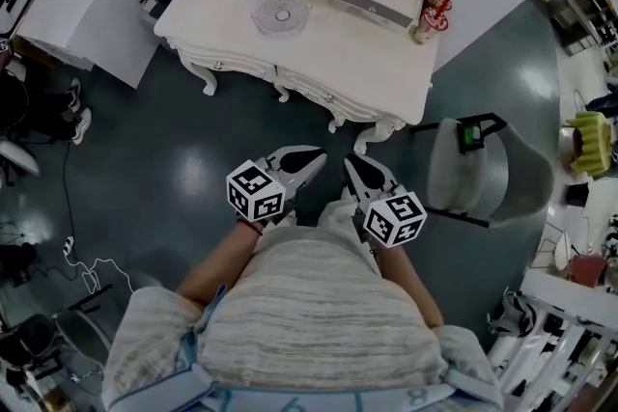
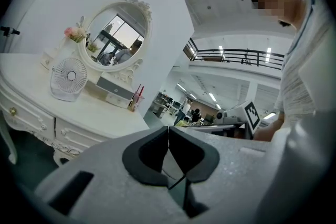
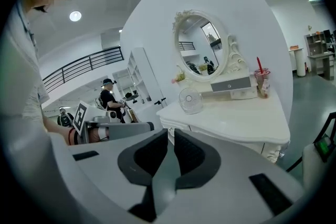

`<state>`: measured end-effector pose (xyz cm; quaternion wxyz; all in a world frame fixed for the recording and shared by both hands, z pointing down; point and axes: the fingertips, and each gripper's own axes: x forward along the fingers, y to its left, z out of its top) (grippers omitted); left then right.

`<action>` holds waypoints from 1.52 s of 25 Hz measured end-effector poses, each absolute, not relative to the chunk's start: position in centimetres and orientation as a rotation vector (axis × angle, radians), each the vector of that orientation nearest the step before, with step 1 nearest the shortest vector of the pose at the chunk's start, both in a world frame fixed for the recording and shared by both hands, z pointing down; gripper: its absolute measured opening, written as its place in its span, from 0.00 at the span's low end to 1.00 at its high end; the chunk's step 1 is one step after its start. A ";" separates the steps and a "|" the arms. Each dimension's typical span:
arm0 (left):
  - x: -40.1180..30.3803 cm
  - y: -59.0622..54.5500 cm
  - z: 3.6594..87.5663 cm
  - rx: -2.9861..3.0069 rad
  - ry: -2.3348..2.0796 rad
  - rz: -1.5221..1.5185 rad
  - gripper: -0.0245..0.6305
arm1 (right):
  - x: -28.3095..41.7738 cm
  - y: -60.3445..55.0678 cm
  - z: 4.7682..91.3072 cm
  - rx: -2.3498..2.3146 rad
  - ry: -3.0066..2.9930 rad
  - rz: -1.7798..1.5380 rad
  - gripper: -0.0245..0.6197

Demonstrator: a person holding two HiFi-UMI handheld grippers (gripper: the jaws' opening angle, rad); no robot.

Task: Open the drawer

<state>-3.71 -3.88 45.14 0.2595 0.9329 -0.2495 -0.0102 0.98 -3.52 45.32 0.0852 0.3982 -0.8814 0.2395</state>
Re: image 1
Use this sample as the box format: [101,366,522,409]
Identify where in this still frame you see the green and black device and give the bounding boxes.
[458,123,484,151]

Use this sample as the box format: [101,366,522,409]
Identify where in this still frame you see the person's right forearm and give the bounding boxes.
[376,240,445,329]

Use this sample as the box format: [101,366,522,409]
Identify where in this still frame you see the black box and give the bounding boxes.
[564,183,590,208]

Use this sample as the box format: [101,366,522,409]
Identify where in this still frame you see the grey and black headset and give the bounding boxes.
[487,291,537,337]

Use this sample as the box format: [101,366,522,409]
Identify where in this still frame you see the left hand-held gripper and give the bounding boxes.
[226,146,327,224]

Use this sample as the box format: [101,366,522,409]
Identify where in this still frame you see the white cable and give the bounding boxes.
[67,250,137,295]

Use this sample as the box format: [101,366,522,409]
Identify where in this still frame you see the person's left forearm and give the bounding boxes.
[176,221,265,310]

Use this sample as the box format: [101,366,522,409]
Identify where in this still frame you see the person's white trousers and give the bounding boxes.
[316,200,361,237]

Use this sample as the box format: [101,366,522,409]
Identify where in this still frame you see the grey floor appliance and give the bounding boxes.
[141,0,183,23]

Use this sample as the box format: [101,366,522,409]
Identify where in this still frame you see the red box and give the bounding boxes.
[569,254,607,288]

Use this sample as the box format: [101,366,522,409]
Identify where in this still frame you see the grey metal shelf unit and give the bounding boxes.
[549,0,618,57]

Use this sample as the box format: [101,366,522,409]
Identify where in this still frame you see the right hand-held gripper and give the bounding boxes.
[343,153,429,249]

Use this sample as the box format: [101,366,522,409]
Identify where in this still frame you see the grey upholstered chair black frame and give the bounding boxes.
[409,112,556,228]

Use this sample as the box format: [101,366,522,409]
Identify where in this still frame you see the white display rack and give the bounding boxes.
[487,264,618,412]

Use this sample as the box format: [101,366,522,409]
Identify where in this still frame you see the white cabinet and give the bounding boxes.
[16,0,160,91]

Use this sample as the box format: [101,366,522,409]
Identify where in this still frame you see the person's beige striped top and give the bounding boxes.
[100,226,506,412]

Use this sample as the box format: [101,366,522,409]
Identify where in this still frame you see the yellow-green ribbed stool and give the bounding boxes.
[562,110,614,175]

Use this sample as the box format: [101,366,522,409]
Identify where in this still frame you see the small white desk fan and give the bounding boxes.
[255,0,310,35]

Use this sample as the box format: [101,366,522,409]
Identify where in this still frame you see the grey shell chair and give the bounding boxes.
[52,284,115,368]

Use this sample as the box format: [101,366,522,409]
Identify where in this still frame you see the white ornate dressing table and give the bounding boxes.
[153,0,441,155]

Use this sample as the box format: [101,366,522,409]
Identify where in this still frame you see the white stool seat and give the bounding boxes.
[0,139,41,178]

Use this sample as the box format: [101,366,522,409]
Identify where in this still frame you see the drink cup with red straw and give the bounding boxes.
[409,0,455,45]

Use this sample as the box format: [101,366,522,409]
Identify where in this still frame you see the white wire basket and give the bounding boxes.
[533,229,576,274]

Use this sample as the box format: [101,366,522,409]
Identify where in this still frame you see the grey-fronted small drawer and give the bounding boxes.
[334,0,417,29]

